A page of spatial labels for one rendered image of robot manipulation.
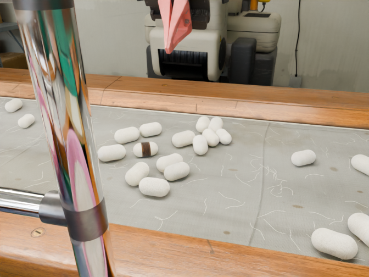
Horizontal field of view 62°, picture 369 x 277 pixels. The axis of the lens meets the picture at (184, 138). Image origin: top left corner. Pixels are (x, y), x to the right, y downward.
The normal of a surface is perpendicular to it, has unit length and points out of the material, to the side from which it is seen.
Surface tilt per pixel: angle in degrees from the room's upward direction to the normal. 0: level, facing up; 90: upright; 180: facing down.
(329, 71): 91
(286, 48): 89
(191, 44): 98
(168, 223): 0
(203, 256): 0
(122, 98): 45
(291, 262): 0
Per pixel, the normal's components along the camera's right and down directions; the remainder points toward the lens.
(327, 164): 0.00, -0.88
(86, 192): 0.54, 0.40
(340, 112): -0.15, -0.29
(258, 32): -0.31, 0.45
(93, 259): 0.25, 0.46
